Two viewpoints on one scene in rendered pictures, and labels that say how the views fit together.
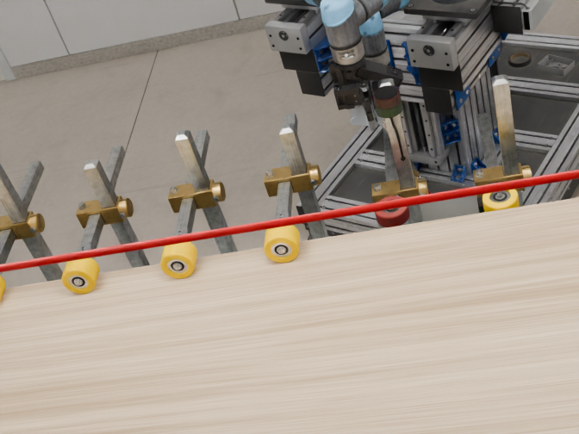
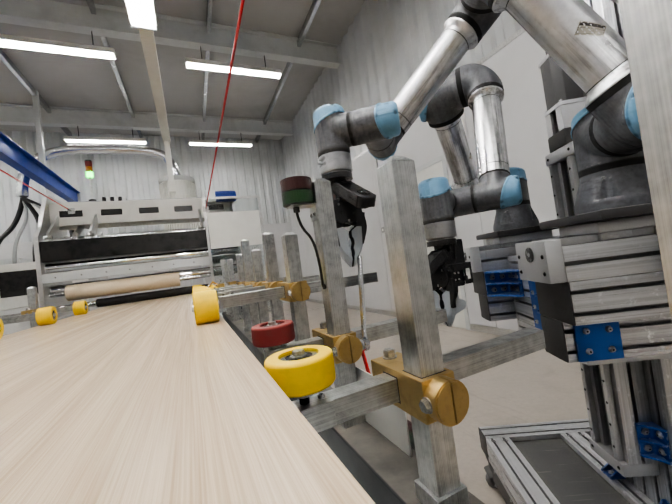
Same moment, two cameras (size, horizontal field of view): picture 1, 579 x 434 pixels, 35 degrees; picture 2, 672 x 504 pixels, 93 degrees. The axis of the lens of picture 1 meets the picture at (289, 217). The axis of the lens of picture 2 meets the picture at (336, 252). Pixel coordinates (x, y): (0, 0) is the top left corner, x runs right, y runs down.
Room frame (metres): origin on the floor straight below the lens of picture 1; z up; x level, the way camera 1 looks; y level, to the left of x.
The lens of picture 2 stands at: (1.36, -0.80, 1.01)
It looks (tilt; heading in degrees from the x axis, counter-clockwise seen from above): 2 degrees up; 51
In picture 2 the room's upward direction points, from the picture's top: 8 degrees counter-clockwise
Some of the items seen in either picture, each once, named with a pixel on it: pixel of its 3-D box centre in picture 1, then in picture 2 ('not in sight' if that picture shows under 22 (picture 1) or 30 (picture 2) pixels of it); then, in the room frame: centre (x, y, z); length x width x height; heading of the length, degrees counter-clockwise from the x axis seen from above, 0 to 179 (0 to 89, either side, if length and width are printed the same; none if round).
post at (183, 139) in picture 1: (211, 207); (276, 302); (1.87, 0.18, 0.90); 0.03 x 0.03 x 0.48; 75
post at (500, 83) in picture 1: (509, 161); (420, 348); (1.68, -0.54, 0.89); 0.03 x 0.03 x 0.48; 75
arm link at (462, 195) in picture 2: not in sight; (452, 203); (2.17, -0.33, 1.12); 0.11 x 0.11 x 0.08; 18
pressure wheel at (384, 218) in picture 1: (395, 222); (275, 351); (1.64, -0.23, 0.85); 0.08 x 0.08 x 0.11
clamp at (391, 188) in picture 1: (400, 194); (334, 343); (1.75, -0.28, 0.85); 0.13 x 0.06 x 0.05; 75
